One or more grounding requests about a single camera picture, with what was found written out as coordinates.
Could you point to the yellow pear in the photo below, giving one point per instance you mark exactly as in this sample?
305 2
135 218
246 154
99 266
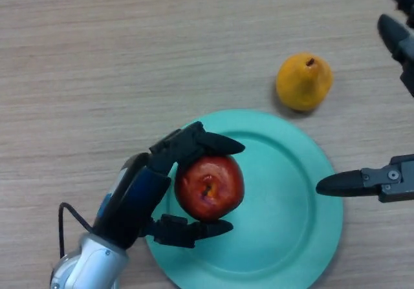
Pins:
304 85

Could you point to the red apple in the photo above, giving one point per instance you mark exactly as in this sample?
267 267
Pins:
210 188

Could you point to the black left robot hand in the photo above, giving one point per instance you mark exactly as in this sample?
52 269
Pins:
132 201

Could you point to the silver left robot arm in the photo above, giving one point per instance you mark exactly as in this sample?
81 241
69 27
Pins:
93 263

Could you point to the green round plate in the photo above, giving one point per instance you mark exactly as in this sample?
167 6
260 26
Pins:
278 211

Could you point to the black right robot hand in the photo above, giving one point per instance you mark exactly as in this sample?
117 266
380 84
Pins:
394 179

